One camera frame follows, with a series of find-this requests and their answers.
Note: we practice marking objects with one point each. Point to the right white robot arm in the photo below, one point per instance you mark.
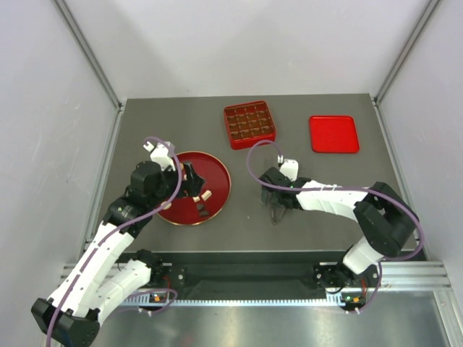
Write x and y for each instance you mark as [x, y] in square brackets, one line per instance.
[385, 221]

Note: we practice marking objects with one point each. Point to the red box lid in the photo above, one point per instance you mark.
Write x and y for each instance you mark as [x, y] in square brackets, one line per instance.
[334, 134]

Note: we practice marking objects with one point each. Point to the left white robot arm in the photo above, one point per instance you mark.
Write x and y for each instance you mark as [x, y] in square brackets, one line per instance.
[73, 314]

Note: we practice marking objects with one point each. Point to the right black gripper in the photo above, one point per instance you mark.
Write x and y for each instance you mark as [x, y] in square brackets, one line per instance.
[265, 196]

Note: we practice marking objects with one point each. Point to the metal tongs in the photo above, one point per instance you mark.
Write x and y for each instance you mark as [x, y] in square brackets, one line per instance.
[277, 213]

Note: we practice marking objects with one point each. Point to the red chocolate box with tray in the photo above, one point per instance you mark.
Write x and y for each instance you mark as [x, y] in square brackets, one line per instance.
[248, 123]

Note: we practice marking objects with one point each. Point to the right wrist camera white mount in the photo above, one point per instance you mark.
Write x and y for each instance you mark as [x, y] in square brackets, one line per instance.
[288, 167]

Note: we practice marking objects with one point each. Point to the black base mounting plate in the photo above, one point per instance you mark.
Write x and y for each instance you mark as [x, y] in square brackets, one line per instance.
[311, 257]

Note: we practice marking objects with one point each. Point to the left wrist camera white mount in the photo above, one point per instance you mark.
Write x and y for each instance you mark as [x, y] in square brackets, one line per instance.
[161, 154]

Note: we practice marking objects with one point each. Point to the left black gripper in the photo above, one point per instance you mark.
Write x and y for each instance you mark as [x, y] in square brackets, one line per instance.
[192, 185]

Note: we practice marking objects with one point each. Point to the round dark red plate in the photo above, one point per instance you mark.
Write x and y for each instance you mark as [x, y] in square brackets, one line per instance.
[205, 188]

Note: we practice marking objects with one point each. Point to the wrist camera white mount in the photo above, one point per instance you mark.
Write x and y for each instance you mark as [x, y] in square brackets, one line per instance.
[288, 167]
[161, 154]

